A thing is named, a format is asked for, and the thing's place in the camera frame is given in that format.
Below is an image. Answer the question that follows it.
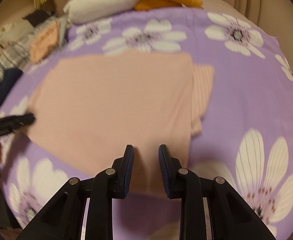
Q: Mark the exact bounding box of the purple floral bed sheet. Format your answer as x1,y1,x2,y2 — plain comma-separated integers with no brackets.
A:
0,8,293,239

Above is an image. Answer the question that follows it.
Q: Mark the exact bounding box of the orange bear print garment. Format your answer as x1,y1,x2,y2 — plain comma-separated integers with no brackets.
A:
30,21,60,63

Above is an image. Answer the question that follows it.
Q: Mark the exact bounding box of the pink ribbed sweater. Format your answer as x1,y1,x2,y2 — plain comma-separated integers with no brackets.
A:
26,50,215,197

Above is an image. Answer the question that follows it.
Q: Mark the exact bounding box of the dark navy folded garment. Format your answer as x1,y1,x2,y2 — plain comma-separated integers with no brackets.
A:
0,68,23,107

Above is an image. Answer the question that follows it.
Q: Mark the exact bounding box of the grey folded garment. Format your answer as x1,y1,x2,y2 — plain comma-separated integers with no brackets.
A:
58,17,68,48

